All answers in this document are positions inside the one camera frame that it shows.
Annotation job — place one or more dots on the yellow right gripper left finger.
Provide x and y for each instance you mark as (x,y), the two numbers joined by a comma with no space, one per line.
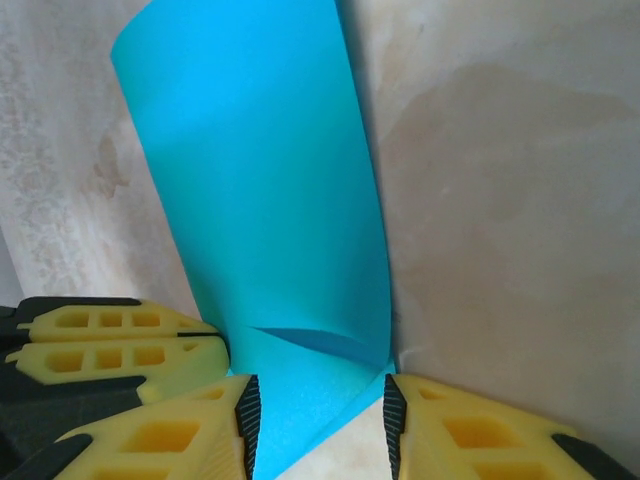
(165,440)

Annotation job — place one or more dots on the blue paper sheet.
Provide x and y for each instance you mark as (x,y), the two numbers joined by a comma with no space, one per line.
(260,175)

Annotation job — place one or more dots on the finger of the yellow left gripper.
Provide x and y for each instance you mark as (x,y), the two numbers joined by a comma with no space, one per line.
(190,360)
(165,320)

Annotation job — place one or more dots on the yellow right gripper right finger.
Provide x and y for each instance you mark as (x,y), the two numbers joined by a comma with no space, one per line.
(500,440)

